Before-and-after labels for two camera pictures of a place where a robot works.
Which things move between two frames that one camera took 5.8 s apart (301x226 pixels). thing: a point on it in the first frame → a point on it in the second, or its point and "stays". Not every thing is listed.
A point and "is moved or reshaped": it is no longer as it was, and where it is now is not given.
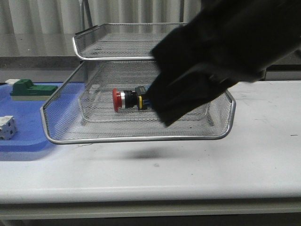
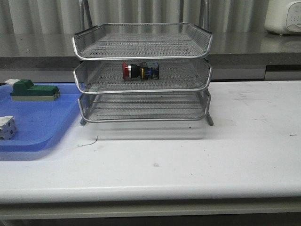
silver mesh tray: (108, 101) is moved or reshaped
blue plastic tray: (40, 125) stays
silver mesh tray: (98, 106) stays
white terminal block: (8, 128) stays
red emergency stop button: (140, 98) → (143, 70)
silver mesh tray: (122, 41) stays
